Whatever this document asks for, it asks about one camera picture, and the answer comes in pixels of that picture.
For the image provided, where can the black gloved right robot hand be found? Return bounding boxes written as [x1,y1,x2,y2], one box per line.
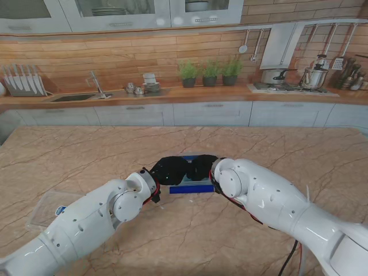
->
[186,154,219,182]

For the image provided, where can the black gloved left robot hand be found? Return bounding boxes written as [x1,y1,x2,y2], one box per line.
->
[149,156,191,186]

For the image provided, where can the clear plastic crate blue latches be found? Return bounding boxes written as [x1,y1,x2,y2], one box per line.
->
[168,151,227,196]

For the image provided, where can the clear plastic lid blue label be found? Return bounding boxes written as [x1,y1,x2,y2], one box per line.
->
[25,190,87,231]

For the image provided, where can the printed kitchen backdrop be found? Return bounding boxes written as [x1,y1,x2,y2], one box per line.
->
[0,0,368,129]

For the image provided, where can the red black left arm cable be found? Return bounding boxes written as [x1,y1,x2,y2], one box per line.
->
[142,178,161,205]

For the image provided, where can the red black arm cable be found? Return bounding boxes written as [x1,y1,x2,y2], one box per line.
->
[209,169,307,276]
[142,178,161,205]

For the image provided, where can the red black right arm cable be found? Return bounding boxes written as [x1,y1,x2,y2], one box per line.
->
[209,169,307,276]

